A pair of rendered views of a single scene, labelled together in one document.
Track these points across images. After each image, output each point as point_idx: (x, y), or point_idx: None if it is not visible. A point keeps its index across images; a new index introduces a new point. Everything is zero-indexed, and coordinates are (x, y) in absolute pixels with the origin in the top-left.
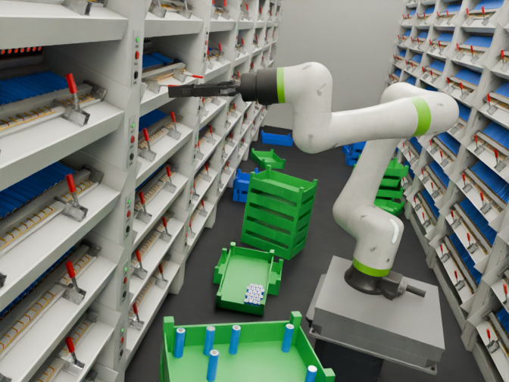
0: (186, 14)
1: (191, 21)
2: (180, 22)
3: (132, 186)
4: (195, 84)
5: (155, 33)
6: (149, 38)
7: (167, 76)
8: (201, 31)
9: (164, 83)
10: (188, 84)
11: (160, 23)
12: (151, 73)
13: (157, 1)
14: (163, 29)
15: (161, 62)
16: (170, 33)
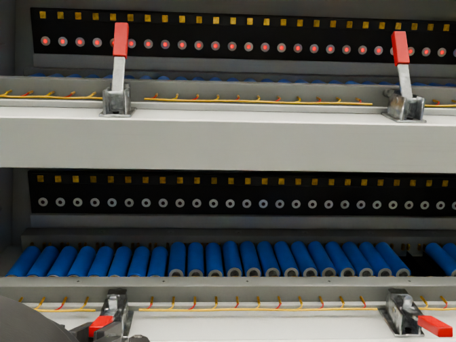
0: (397, 108)
1: (418, 129)
2: (286, 129)
3: None
4: (99, 332)
5: (68, 159)
6: (444, 205)
7: (332, 307)
8: None
9: (258, 322)
10: (107, 328)
11: (81, 130)
12: (194, 283)
13: (112, 77)
14: (135, 150)
15: (398, 266)
16: (222, 165)
